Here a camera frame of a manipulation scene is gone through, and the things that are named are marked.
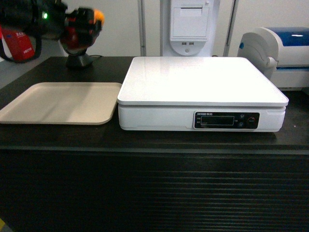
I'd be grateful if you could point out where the beige plastic tray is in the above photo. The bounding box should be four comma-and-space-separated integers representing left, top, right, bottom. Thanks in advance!
0, 82, 121, 125

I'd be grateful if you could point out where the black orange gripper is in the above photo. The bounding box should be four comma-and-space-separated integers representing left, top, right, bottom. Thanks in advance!
60, 8, 105, 50

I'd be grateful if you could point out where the black slatted checkout counter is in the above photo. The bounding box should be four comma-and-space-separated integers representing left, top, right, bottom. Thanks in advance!
0, 56, 309, 232

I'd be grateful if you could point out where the white receipt printer terminal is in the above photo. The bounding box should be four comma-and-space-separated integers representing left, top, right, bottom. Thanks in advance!
159, 0, 221, 57

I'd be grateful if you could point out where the white checkout scale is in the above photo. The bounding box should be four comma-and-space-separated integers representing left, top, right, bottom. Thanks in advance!
118, 57, 289, 132

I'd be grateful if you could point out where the white blue label printer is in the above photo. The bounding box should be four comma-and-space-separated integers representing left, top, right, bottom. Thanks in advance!
238, 27, 309, 89

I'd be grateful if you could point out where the black scanner stand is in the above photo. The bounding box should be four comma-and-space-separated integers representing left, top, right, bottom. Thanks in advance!
66, 49, 94, 69

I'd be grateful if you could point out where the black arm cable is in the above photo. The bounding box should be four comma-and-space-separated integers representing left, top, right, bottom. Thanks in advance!
0, 33, 43, 64

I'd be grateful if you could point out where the red fire extinguisher box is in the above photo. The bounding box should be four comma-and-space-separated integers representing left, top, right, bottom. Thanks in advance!
0, 27, 35, 63

